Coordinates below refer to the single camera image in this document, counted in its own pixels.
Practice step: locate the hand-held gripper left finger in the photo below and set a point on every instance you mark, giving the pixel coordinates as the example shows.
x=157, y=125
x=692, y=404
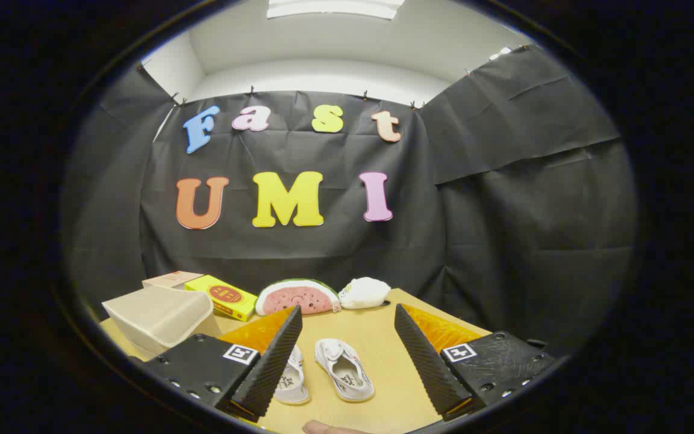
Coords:
x=275, y=361

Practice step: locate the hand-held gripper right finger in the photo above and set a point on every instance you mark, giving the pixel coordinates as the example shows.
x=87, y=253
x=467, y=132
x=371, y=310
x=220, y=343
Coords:
x=425, y=367

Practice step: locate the white canvas shoe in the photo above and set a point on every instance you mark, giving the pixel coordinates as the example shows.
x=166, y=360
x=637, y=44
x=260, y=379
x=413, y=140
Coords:
x=347, y=374
x=293, y=386

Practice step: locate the beige fabric storage box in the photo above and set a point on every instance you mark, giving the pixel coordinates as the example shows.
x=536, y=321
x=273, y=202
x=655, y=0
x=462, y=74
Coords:
x=160, y=313

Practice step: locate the watermelon slice plush toy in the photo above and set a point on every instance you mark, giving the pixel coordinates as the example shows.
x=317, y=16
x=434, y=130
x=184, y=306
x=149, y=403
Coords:
x=296, y=298

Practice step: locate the yellow book red circle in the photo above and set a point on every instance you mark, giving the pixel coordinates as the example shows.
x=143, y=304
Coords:
x=220, y=295

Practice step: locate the white plush toy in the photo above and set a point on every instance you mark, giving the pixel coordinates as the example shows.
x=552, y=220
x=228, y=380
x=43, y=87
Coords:
x=365, y=292

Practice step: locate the black backdrop cloth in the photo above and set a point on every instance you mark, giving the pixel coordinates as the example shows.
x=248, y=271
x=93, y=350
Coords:
x=323, y=253

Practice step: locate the beige book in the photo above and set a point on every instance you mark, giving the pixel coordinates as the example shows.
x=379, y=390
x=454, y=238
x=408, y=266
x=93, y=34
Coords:
x=169, y=279

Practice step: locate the ceiling light panel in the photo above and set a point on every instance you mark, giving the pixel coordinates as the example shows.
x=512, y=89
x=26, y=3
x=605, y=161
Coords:
x=335, y=7

